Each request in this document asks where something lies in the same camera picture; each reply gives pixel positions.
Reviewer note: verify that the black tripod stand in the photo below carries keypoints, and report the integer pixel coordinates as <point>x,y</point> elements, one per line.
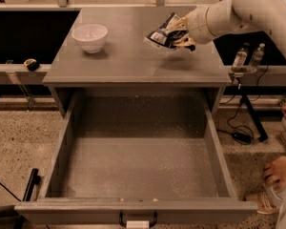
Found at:
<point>245,99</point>

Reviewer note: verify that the black yellow tape measure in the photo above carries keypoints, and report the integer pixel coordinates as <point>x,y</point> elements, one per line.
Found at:
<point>31,64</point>

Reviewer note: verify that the person's hand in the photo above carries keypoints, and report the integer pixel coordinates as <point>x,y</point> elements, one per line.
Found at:
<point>274,172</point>

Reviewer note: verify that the grey cabinet counter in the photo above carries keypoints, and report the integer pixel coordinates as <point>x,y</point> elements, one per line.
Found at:
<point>126,60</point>

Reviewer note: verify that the black power adapter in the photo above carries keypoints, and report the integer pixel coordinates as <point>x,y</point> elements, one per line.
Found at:
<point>241,138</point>

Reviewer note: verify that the blue chip bag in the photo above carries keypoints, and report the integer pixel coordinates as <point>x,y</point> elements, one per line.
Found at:
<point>163,37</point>

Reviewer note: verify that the black drawer handle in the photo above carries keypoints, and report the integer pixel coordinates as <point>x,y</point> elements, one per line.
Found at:
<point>137,224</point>

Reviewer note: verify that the clear bottle white cap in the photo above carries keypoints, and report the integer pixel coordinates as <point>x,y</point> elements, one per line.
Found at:
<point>256,58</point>

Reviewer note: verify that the grey open drawer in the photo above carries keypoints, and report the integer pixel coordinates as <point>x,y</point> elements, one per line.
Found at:
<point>137,156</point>

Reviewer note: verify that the white sneaker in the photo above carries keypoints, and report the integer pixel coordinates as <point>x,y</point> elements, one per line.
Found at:
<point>266,205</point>

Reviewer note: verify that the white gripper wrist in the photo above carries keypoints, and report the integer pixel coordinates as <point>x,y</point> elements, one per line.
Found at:
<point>197,25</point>

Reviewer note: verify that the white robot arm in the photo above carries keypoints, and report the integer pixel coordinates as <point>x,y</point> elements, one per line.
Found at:
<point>236,17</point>

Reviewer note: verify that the white ceramic bowl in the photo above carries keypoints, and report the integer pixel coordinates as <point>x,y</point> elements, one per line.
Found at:
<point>91,38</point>

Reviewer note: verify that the black bar at left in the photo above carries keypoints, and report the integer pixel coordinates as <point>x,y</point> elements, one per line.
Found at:
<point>34,180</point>

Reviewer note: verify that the clear bottle dark cap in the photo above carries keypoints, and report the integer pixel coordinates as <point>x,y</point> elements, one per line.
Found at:
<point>240,57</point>

